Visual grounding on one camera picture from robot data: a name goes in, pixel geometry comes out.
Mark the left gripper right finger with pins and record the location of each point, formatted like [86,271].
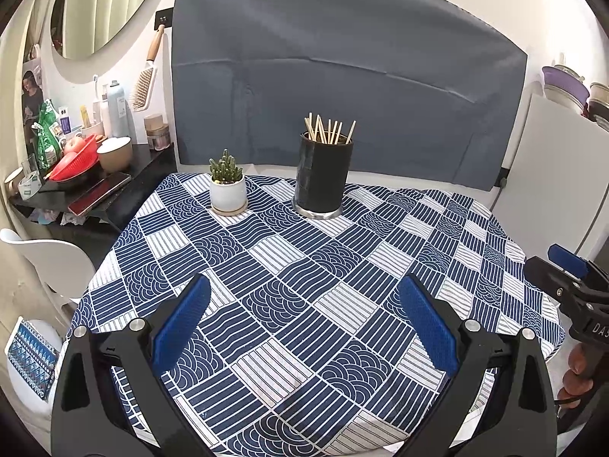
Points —
[519,417]

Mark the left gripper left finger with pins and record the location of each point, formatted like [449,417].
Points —
[88,417]

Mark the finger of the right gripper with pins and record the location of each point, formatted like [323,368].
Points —
[570,262]

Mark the person right hand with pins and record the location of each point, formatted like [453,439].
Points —
[575,383]

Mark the patterned blue pouch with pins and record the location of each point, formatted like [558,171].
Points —
[33,356]

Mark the white chair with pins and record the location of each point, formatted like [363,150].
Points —
[63,268]

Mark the blue white patterned tablecloth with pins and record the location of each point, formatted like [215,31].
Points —
[304,349]

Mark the purple lidded pot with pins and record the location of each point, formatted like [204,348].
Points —
[565,86]

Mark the black side shelf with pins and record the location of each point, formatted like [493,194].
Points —
[111,215]

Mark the red notebook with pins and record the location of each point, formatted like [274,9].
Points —
[98,193]

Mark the grey backdrop cloth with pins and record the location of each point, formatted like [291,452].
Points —
[434,90]

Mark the red plastic basket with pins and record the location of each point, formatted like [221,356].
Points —
[76,163]

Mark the white pot with cactus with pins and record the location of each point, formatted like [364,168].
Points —
[228,191]

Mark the black cylindrical utensil holder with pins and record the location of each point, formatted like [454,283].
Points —
[321,177]

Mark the beige bowl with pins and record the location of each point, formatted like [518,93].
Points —
[115,154]

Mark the green snack bag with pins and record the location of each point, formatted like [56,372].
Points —
[47,129]

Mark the stacked cosmetic jars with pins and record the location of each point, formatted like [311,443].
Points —
[157,131]

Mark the long wooden chopstick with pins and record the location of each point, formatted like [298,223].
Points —
[309,127]

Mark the white spray bottle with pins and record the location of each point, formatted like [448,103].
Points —
[117,109]

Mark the wooden hair brush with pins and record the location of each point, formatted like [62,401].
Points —
[143,88]

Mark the round wall mirror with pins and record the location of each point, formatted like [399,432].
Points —
[80,28]

